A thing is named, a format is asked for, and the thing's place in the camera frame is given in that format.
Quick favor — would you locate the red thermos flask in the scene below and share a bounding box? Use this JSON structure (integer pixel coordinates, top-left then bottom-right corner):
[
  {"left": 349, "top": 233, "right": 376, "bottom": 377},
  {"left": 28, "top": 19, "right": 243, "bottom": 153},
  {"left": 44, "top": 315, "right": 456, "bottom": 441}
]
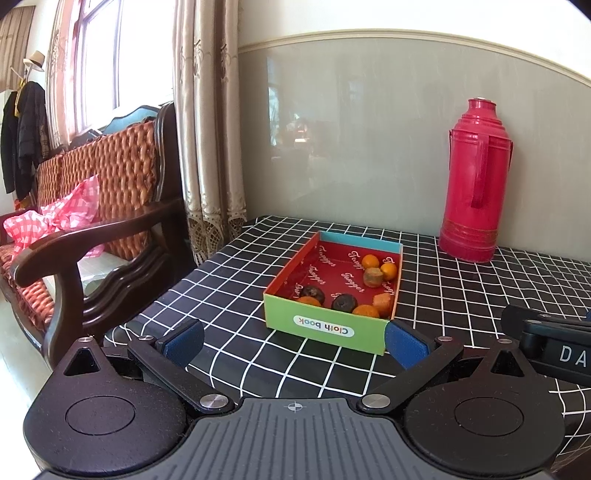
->
[{"left": 438, "top": 97, "right": 514, "bottom": 264}]

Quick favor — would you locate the beige curtain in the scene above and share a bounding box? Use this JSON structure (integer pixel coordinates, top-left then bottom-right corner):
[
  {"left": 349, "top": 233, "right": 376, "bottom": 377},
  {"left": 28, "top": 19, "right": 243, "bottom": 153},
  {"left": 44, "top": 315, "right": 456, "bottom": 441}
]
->
[{"left": 173, "top": 0, "right": 247, "bottom": 266}]

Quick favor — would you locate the black white checked tablecloth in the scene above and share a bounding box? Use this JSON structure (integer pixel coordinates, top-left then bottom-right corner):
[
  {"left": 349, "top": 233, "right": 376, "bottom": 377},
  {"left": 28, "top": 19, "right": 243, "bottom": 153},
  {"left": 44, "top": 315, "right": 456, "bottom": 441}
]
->
[{"left": 104, "top": 215, "right": 591, "bottom": 472}]

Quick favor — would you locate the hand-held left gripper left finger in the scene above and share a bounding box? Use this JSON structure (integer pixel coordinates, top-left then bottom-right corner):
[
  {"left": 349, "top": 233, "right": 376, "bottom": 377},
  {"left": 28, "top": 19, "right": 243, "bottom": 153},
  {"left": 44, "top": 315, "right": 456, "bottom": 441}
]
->
[{"left": 54, "top": 318, "right": 236, "bottom": 414}]

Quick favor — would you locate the brown curtain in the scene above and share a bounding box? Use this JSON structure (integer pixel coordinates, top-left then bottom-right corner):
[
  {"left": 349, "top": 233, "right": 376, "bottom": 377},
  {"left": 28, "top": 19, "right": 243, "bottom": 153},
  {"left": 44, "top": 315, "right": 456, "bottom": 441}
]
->
[{"left": 0, "top": 4, "right": 35, "bottom": 88}]

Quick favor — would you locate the black coat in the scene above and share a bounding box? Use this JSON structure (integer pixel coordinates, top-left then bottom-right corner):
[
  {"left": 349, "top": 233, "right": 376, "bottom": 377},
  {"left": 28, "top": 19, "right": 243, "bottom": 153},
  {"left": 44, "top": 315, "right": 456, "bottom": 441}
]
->
[{"left": 0, "top": 80, "right": 51, "bottom": 195}]

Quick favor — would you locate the pink checked cloth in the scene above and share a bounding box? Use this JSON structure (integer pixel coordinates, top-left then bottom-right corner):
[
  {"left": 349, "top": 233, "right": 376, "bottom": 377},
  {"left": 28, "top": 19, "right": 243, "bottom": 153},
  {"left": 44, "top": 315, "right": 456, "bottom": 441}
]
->
[{"left": 4, "top": 174, "right": 107, "bottom": 259}]

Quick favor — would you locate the window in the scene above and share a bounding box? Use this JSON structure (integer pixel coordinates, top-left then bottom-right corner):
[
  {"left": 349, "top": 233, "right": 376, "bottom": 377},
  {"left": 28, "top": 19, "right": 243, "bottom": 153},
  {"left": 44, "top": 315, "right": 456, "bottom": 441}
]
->
[{"left": 60, "top": 0, "right": 176, "bottom": 139}]

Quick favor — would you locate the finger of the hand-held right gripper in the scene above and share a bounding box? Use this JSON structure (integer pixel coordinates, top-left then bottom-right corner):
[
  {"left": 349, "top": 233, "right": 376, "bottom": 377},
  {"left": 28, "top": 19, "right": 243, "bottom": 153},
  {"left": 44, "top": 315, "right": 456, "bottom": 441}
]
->
[{"left": 501, "top": 302, "right": 591, "bottom": 357}]

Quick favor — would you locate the sheer lace curtain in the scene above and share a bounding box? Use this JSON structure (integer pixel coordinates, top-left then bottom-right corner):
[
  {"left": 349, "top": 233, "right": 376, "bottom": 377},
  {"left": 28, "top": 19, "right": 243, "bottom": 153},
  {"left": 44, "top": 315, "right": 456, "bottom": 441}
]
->
[{"left": 45, "top": 0, "right": 84, "bottom": 148}]

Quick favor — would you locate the wooden sofa with orange cushions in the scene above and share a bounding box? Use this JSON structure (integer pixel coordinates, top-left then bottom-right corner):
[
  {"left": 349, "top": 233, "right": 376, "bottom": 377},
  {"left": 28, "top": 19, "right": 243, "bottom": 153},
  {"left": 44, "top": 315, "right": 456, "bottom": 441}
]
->
[{"left": 0, "top": 102, "right": 197, "bottom": 370}]

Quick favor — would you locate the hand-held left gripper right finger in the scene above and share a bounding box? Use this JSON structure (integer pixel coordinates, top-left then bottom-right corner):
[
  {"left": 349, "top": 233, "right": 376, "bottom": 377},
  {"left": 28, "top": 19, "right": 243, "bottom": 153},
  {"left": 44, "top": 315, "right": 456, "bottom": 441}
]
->
[{"left": 358, "top": 318, "right": 536, "bottom": 411}]

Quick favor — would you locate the red and green cardboard box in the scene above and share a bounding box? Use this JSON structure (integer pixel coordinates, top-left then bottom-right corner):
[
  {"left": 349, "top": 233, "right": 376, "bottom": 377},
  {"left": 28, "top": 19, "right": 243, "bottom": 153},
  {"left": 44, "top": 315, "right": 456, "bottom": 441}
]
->
[{"left": 263, "top": 231, "right": 404, "bottom": 356}]

